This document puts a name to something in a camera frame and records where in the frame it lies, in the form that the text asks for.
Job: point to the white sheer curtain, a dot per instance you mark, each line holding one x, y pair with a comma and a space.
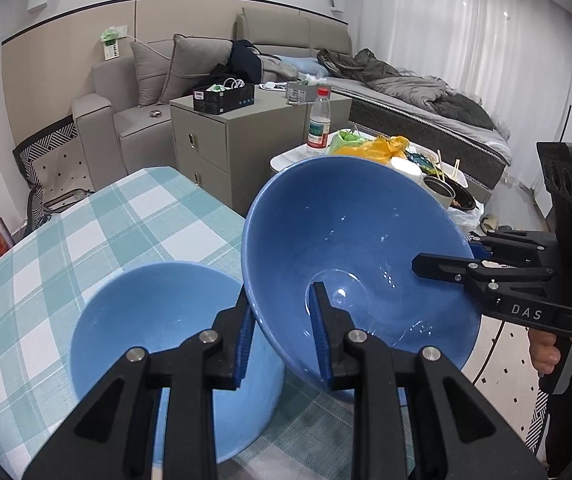
465, 60

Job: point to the cream cylindrical cup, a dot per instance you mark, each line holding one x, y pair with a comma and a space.
405, 170

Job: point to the beige sofa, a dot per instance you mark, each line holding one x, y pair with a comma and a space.
116, 110

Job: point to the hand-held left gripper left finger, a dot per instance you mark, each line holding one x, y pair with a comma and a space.
243, 350

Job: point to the dark blue bowl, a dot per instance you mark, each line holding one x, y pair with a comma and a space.
355, 230

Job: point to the clear water bottle red cap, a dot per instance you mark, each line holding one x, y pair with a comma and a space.
319, 125

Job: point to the teal checked tablecloth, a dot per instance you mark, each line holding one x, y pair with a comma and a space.
66, 260

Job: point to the person's right hand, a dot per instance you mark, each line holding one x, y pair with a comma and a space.
545, 352

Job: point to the grey duvet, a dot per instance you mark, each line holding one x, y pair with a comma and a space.
415, 90

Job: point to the yellow plastic bag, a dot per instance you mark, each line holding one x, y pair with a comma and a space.
380, 149

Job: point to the white marble side table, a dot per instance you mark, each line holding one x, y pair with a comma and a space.
291, 157

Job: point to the light blue pillow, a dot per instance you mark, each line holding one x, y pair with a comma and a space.
303, 66

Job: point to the black backpack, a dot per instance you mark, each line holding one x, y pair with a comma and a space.
246, 62

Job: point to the white takeout box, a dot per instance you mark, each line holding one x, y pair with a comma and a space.
448, 167

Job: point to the grey nightstand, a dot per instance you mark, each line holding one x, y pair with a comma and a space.
226, 145

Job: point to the black food bowl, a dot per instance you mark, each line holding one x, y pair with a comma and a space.
463, 199

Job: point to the tissue box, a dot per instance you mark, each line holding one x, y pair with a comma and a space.
294, 94

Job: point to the grey sofa cushion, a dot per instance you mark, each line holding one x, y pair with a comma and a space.
196, 67
151, 72

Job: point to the small metal object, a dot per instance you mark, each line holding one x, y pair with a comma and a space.
155, 113

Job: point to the beige upholstered bed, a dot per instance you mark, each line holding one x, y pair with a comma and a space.
405, 120

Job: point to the light blue bowl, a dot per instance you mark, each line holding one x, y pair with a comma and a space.
156, 310

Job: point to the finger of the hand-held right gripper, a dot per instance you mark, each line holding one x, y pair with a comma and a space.
445, 266
476, 250

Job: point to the green plastic bag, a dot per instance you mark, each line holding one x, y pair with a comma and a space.
345, 141

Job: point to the black open box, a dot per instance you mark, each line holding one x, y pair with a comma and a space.
221, 100

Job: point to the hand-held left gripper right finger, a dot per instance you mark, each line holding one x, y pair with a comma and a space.
322, 340

